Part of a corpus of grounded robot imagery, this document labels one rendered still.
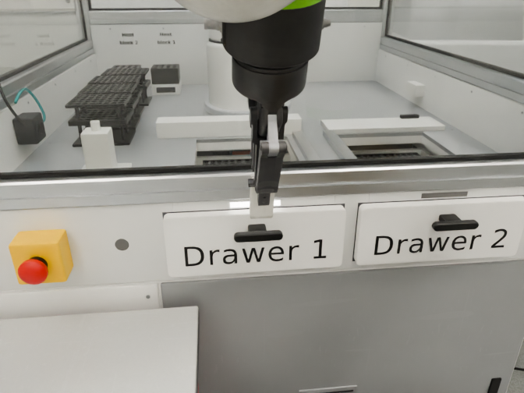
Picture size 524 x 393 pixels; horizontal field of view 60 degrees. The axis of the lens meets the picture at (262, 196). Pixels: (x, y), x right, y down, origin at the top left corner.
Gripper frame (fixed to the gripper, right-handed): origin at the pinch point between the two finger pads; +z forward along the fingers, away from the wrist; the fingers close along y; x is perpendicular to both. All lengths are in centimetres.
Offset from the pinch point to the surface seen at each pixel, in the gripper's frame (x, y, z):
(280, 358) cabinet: 5.0, 2.8, 41.9
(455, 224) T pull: 31.5, -2.9, 11.3
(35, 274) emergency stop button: -32.0, 0.0, 13.9
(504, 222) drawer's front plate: 42.4, -5.4, 14.6
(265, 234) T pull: 1.3, -3.0, 11.4
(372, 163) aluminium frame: 19.3, -12.1, 6.0
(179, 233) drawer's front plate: -11.8, -6.0, 13.7
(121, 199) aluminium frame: -20.2, -9.4, 8.9
